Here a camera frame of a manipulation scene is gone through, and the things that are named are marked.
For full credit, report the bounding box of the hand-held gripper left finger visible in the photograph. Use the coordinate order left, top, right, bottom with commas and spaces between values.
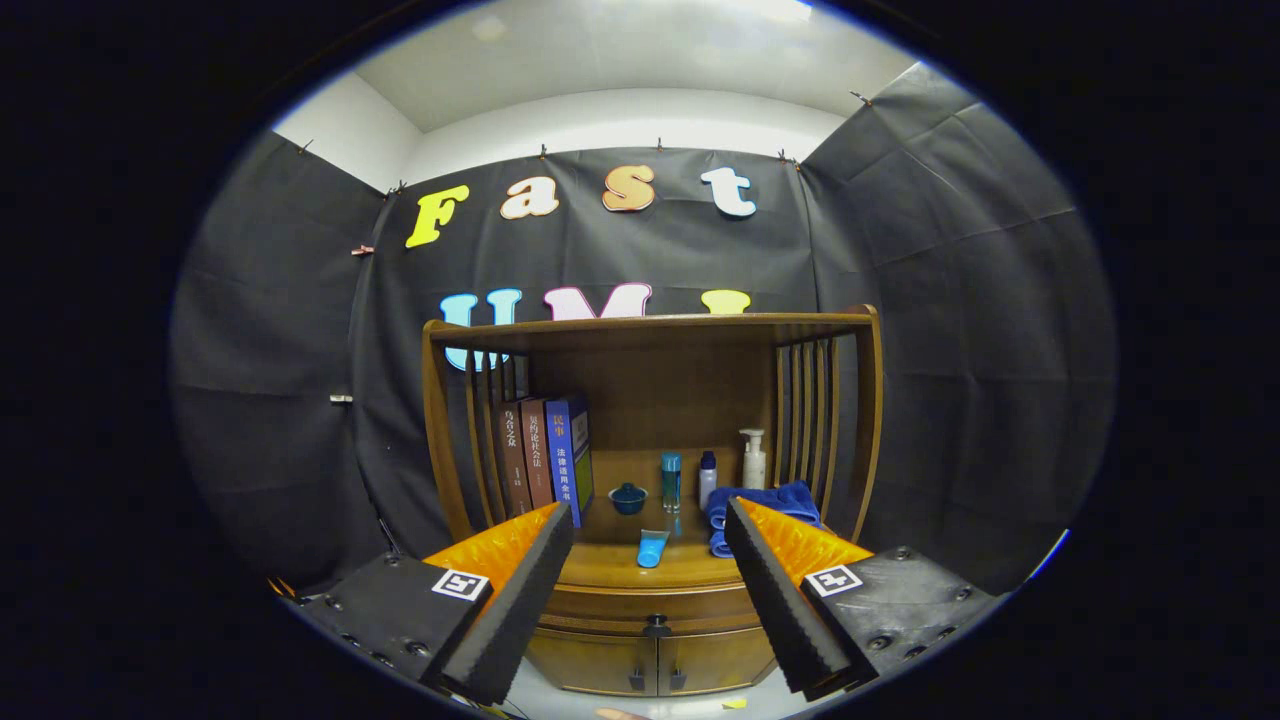
300, 502, 576, 706

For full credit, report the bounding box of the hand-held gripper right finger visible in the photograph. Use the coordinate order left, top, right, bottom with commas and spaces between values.
723, 497, 1004, 701

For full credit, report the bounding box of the wooden drawer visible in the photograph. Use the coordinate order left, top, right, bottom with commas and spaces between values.
538, 585, 768, 639

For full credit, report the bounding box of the wooden cabinet door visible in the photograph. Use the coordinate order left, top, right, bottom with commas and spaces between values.
525, 628, 661, 697
655, 625, 776, 694

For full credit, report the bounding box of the wooden countertop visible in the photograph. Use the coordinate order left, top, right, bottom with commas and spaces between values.
470, 447, 831, 593

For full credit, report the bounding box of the wooden cabinet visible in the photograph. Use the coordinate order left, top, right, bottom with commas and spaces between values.
421, 305, 885, 698

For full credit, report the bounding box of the folded blue towel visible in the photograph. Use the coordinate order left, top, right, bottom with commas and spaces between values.
705, 480, 823, 559

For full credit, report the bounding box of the dark brown book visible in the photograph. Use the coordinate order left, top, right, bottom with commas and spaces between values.
497, 400, 534, 518

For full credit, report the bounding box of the reddish brown book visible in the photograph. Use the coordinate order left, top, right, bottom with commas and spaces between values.
520, 397, 556, 511

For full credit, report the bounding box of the blue book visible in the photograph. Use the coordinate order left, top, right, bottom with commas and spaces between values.
544, 393, 595, 528

